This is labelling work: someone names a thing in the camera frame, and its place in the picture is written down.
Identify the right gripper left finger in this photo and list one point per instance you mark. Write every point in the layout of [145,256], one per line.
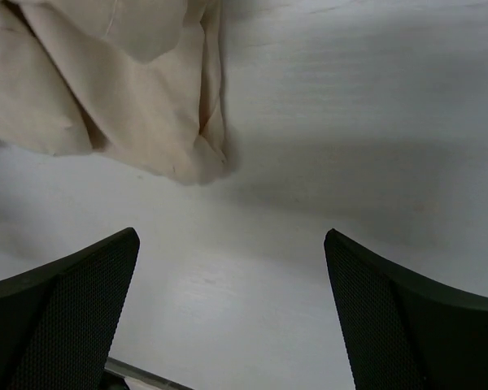
[58,321]

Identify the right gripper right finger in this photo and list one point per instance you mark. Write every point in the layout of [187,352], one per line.
[401,329]

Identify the beige trousers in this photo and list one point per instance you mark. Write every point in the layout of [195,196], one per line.
[138,81]

